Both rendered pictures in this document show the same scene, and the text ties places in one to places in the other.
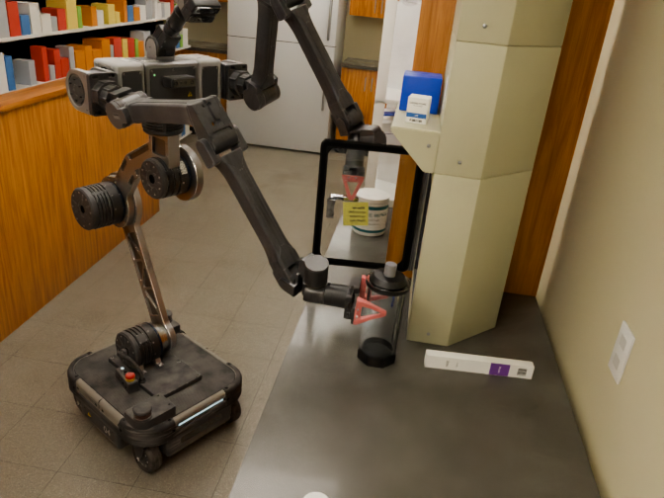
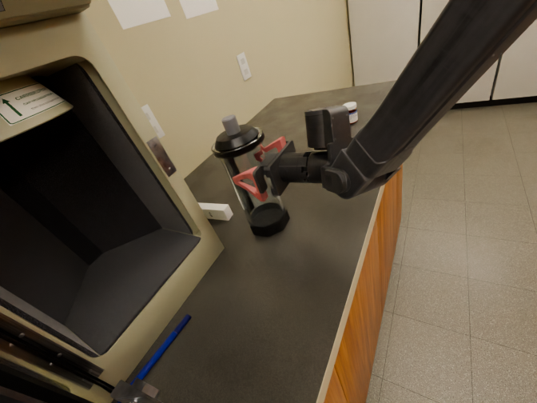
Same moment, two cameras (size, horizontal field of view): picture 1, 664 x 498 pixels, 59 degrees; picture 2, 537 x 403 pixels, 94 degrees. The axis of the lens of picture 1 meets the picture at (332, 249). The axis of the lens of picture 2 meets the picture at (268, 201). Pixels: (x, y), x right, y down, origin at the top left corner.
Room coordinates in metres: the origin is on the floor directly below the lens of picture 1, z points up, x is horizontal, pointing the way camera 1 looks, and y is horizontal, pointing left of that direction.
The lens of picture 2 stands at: (1.64, 0.14, 1.34)
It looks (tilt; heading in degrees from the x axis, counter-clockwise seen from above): 36 degrees down; 214
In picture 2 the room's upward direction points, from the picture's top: 21 degrees counter-clockwise
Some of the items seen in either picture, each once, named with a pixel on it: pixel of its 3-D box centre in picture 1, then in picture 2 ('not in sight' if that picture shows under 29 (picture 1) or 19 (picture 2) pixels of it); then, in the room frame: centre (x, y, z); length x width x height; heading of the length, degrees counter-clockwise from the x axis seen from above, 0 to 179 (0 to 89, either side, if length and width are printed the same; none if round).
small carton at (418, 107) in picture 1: (418, 109); not in sight; (1.44, -0.18, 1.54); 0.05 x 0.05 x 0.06; 76
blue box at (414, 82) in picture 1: (420, 91); not in sight; (1.60, -0.19, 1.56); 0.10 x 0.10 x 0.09; 83
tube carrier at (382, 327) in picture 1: (382, 317); (254, 183); (1.26, -0.14, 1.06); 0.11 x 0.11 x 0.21
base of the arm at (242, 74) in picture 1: (242, 83); not in sight; (2.06, 0.36, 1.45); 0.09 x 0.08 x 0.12; 142
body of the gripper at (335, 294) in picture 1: (340, 295); (295, 167); (1.27, -0.03, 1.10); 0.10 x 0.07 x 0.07; 174
